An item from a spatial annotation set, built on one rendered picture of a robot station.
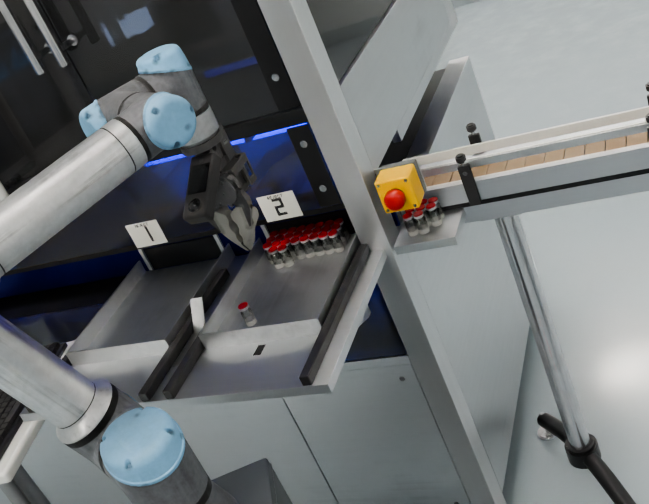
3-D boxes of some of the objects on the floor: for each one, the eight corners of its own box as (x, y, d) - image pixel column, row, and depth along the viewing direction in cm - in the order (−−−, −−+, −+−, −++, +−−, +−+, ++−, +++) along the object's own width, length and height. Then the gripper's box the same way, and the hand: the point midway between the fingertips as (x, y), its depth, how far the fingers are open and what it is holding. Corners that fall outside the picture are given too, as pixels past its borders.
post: (489, 517, 221) (84, -455, 125) (512, 517, 218) (116, -477, 123) (485, 538, 216) (61, -458, 120) (509, 538, 213) (94, -481, 118)
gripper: (234, 118, 142) (284, 224, 152) (189, 130, 146) (241, 233, 156) (214, 142, 135) (268, 252, 145) (167, 154, 139) (223, 260, 149)
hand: (245, 245), depth 147 cm, fingers closed
